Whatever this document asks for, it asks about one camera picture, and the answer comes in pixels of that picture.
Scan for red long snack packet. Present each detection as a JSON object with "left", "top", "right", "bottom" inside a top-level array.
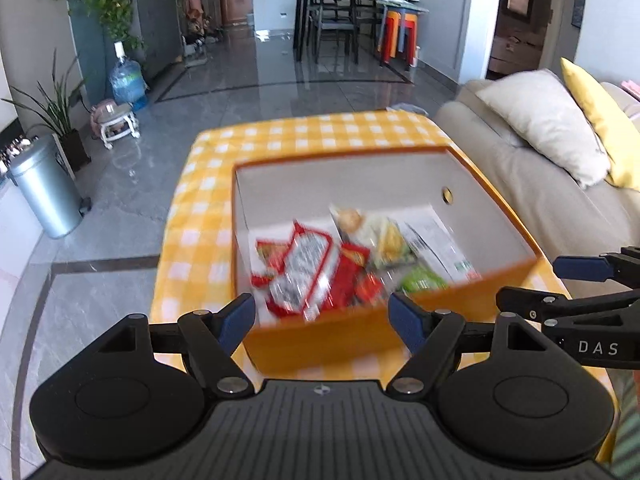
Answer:
[{"left": 266, "top": 222, "right": 341, "bottom": 322}]

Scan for green raisin bag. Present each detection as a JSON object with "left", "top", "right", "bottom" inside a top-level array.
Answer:
[{"left": 395, "top": 206, "right": 480, "bottom": 284}]

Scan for beige sofa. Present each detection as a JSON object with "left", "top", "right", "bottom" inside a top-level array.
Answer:
[{"left": 433, "top": 77, "right": 640, "bottom": 302}]

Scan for pale green snack bag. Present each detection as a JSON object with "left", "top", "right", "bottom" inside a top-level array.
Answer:
[{"left": 329, "top": 206, "right": 416, "bottom": 270}]

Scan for small red snack packet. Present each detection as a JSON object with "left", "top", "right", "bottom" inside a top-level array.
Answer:
[{"left": 250, "top": 240, "right": 291, "bottom": 288}]

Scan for yellow cushion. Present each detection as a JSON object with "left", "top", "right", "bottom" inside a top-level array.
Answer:
[{"left": 561, "top": 58, "right": 640, "bottom": 192}]

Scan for white cushion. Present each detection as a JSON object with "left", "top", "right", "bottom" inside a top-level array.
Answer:
[{"left": 476, "top": 70, "right": 611, "bottom": 188}]

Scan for silver trash can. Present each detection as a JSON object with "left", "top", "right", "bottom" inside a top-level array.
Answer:
[{"left": 8, "top": 136, "right": 92, "bottom": 240}]

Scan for small white stool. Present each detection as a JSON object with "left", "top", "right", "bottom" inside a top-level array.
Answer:
[{"left": 96, "top": 103, "right": 141, "bottom": 150}]

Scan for blue water jug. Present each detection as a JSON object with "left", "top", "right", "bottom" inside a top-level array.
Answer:
[{"left": 108, "top": 41, "right": 148, "bottom": 112}]

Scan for potted long-leaf plant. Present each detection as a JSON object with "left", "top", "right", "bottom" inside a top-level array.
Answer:
[{"left": 1, "top": 50, "right": 91, "bottom": 172}]

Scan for stacked orange plastic stools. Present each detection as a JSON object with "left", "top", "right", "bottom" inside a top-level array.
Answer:
[{"left": 376, "top": 9, "right": 419, "bottom": 68}]

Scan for grey drawer cabinet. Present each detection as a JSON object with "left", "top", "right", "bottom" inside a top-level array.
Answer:
[{"left": 130, "top": 0, "right": 182, "bottom": 81}]

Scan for hanging green vine plant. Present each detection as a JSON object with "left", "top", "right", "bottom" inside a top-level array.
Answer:
[{"left": 84, "top": 0, "right": 177, "bottom": 51}]

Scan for dining table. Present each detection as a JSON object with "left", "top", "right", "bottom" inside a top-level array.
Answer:
[{"left": 293, "top": 0, "right": 428, "bottom": 68}]

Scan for black dining chair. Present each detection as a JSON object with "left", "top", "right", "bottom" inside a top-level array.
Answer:
[{"left": 314, "top": 0, "right": 359, "bottom": 63}]

